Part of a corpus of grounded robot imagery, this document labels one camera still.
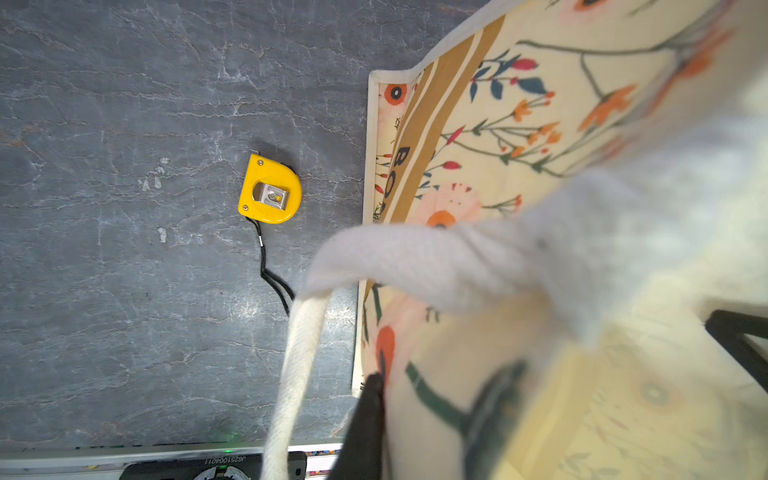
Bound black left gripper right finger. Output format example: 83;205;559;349
705;309;767;391

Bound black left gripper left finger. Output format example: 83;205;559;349
327;373;385;480

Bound cream floral tote bag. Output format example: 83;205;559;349
262;1;767;479

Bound yellow tape measure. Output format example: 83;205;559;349
237;153;303;315

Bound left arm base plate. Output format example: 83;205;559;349
120;454;263;480

